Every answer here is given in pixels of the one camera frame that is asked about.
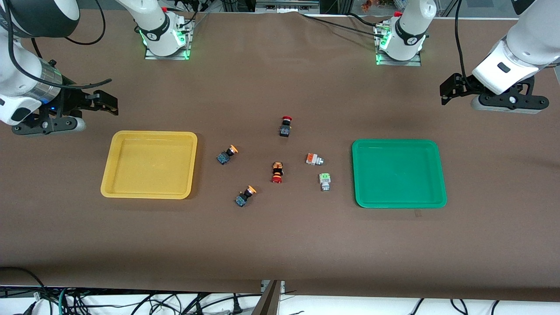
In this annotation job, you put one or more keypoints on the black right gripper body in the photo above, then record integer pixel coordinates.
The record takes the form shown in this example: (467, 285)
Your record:
(73, 100)

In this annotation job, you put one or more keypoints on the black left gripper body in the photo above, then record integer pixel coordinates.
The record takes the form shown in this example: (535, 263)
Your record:
(464, 86)

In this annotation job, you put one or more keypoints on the yellow push button switch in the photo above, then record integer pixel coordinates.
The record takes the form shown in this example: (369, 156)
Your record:
(245, 197)
(226, 155)

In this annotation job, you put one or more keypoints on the green push button switch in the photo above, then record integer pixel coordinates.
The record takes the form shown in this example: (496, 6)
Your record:
(313, 159)
(325, 181)

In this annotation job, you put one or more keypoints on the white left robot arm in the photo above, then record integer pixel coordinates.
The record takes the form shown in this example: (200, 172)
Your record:
(407, 39)

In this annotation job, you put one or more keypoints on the yellow plastic tray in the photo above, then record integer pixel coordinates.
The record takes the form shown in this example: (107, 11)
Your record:
(148, 166)

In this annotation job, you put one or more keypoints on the green plastic tray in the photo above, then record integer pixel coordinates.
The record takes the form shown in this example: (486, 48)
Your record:
(398, 175)

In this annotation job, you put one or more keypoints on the red button black body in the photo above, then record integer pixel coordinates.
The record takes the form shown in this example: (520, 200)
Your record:
(285, 127)

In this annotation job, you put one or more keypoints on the brown table cover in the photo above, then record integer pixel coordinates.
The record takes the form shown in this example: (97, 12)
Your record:
(280, 245)

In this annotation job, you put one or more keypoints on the grey metal rail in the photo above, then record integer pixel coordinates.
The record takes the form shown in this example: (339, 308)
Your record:
(286, 6)

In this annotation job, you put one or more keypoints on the metal table frame post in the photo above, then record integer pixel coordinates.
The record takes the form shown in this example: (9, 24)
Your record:
(267, 302)

